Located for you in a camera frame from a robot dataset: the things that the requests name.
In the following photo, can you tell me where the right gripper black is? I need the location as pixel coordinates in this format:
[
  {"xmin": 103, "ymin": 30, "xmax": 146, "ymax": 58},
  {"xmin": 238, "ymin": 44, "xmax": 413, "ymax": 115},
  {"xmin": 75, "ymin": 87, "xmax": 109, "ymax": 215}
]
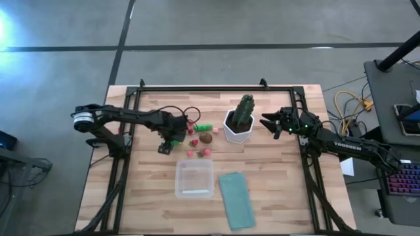
[{"xmin": 259, "ymin": 106, "xmax": 302, "ymax": 140}]

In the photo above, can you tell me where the clear plastic tupperware container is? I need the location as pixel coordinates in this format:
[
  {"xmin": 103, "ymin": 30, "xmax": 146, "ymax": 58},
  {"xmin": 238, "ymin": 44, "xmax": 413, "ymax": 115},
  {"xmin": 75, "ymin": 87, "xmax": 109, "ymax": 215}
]
[{"xmin": 174, "ymin": 159, "xmax": 215, "ymax": 200}]

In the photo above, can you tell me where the green cactus plant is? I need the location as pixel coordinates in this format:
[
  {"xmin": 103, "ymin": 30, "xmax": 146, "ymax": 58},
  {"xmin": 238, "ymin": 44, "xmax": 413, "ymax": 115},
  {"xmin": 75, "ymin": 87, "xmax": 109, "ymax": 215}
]
[{"xmin": 230, "ymin": 94, "xmax": 256, "ymax": 129}]

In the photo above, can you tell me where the white faceted plant pot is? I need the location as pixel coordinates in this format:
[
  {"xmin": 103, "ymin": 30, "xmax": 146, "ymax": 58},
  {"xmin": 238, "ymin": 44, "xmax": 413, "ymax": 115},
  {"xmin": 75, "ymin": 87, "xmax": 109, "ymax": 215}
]
[{"xmin": 222, "ymin": 109, "xmax": 255, "ymax": 145}]

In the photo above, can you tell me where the teal folded cloth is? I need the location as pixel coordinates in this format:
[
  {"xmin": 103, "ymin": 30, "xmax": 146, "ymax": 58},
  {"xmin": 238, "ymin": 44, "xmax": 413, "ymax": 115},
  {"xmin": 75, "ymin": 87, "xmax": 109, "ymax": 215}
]
[{"xmin": 218, "ymin": 171, "xmax": 257, "ymax": 231}]

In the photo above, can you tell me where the white paper sheet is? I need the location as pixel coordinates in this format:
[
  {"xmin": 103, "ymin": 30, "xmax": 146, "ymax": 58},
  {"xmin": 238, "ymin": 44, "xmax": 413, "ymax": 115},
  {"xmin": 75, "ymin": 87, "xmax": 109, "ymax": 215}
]
[{"xmin": 339, "ymin": 157, "xmax": 355, "ymax": 177}]

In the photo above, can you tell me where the grey desk with pole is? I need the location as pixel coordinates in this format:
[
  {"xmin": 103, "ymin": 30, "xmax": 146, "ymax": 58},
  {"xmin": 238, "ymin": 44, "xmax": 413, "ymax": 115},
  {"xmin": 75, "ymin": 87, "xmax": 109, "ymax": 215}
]
[{"xmin": 363, "ymin": 60, "xmax": 420, "ymax": 147}]

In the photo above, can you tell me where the smartphone on desk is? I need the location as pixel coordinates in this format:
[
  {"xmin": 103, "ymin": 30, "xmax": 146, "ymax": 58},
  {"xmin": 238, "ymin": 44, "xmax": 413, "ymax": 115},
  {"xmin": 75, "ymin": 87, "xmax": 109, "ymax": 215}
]
[{"xmin": 393, "ymin": 103, "xmax": 420, "ymax": 137}]

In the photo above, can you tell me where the black round pole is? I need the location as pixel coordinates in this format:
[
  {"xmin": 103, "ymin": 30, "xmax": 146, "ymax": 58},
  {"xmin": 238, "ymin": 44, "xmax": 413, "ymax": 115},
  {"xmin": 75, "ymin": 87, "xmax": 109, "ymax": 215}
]
[{"xmin": 376, "ymin": 29, "xmax": 420, "ymax": 72}]

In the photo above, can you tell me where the rainbow backlit keyboard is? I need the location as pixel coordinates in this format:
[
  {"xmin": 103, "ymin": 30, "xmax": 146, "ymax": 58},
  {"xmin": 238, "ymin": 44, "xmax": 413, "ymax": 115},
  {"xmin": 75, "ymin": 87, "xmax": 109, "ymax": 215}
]
[{"xmin": 385, "ymin": 162, "xmax": 420, "ymax": 197}]

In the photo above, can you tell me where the dark desk under keyboard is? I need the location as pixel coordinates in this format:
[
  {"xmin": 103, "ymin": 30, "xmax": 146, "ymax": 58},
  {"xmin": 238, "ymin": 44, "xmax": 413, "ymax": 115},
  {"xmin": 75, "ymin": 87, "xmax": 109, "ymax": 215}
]
[{"xmin": 377, "ymin": 144, "xmax": 420, "ymax": 227}]

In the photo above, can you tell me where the black box device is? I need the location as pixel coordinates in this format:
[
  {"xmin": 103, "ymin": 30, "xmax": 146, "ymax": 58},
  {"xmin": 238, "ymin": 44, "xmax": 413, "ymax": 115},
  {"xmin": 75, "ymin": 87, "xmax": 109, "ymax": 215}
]
[{"xmin": 0, "ymin": 130, "xmax": 18, "ymax": 151}]

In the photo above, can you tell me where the left arm camera cable loop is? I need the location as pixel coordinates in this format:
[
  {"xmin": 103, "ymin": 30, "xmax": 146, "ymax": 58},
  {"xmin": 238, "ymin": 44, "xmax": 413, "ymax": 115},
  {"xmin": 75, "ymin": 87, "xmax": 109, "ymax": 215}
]
[{"xmin": 154, "ymin": 105, "xmax": 201, "ymax": 125}]

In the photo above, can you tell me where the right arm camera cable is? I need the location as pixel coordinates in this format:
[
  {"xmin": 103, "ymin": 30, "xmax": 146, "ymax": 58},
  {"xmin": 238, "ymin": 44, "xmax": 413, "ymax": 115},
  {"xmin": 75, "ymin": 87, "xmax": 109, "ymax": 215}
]
[{"xmin": 293, "ymin": 98, "xmax": 308, "ymax": 132}]

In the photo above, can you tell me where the black aluminium table frame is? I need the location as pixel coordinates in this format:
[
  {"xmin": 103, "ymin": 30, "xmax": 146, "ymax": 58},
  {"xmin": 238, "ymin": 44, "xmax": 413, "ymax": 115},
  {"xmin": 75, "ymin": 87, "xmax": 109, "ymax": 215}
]
[{"xmin": 75, "ymin": 78, "xmax": 357, "ymax": 235}]

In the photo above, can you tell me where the black floor cable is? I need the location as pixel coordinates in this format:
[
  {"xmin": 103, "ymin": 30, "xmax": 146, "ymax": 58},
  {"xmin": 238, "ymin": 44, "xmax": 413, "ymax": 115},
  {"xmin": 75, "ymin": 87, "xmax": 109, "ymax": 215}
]
[{"xmin": 323, "ymin": 77, "xmax": 367, "ymax": 92}]

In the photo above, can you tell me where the yellow floor cable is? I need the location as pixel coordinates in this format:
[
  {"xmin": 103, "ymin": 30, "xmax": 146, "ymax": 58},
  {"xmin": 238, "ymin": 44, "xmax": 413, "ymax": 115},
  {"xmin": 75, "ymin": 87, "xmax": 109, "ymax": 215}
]
[{"xmin": 333, "ymin": 90, "xmax": 374, "ymax": 135}]

